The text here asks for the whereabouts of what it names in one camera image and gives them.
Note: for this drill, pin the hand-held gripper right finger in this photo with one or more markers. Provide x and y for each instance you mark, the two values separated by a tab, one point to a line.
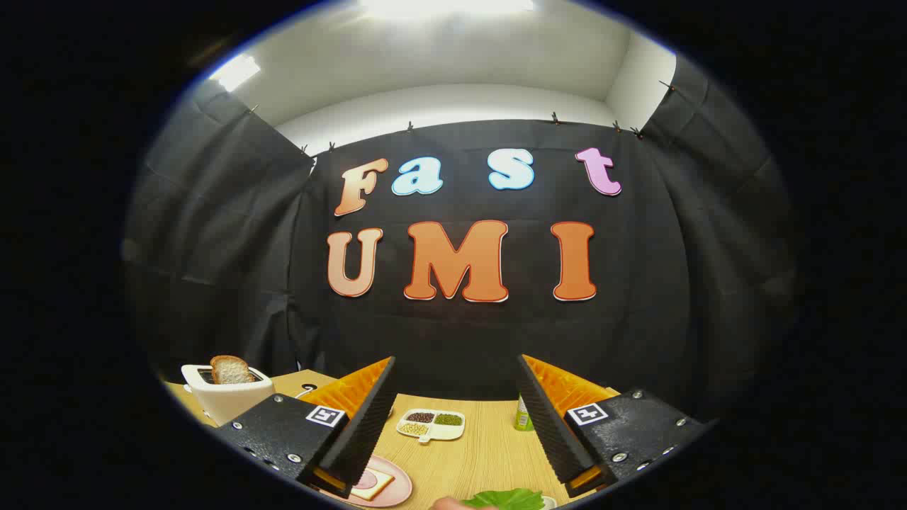
549	425

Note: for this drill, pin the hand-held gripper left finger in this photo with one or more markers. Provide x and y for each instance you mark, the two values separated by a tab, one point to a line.
368	418

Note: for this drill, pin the green lettuce leaf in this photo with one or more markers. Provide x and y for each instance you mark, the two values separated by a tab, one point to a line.
506	500

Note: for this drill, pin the toasted bread slice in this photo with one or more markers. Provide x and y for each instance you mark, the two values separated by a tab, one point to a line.
230	370

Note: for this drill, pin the green label metal bottle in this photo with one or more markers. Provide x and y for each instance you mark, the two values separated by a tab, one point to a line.
523	419

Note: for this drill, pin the yellow soybeans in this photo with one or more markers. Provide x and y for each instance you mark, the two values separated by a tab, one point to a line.
413	428

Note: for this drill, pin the dark red beans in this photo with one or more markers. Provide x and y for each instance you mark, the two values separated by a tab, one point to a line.
420	417

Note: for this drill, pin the pink ham slice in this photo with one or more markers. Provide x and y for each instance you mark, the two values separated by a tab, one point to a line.
368	482

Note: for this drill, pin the white bread slice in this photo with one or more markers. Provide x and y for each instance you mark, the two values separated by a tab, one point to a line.
383	483

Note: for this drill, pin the pink plate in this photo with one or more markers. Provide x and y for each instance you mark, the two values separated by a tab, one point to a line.
400	489

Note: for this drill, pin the green mung beans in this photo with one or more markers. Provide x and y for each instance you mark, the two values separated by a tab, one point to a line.
448	419

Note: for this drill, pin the white divided dish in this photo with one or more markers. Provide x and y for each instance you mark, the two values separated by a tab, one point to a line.
448	431

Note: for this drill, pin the black backdrop cloth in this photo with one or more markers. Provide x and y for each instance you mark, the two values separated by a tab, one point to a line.
453	333

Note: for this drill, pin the white toaster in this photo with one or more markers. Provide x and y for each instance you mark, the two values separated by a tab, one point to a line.
227	404

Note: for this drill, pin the ceiling light panel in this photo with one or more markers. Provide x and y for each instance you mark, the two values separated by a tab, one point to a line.
235	71

